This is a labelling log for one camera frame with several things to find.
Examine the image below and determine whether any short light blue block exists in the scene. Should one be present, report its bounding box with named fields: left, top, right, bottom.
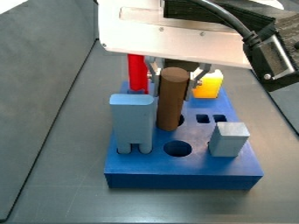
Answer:
left=208, top=122, right=250, bottom=158

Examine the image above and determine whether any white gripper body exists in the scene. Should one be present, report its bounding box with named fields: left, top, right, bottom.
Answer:
left=98, top=0, right=250, bottom=68

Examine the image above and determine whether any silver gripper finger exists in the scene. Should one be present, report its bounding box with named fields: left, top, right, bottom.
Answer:
left=144, top=56, right=164, bottom=96
left=184, top=63, right=211, bottom=101

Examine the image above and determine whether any yellow notched block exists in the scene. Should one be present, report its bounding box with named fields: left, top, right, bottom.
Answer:
left=192, top=69, right=223, bottom=99

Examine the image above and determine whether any blue peg board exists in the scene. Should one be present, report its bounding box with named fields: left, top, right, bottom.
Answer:
left=104, top=90, right=265, bottom=190

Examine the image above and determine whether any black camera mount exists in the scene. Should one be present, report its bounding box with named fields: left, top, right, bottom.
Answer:
left=163, top=0, right=299, bottom=92

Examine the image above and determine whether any brown round cylinder peg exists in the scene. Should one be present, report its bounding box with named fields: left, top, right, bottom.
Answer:
left=156, top=67, right=190, bottom=131

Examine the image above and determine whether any tall light blue peg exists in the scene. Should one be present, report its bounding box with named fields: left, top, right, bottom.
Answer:
left=110, top=94, right=155, bottom=154

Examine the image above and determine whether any red hexagonal peg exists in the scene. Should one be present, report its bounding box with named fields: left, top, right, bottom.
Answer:
left=127, top=54, right=148, bottom=94

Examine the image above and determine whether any black cable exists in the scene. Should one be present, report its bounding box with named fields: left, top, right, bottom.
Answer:
left=190, top=0, right=263, bottom=47

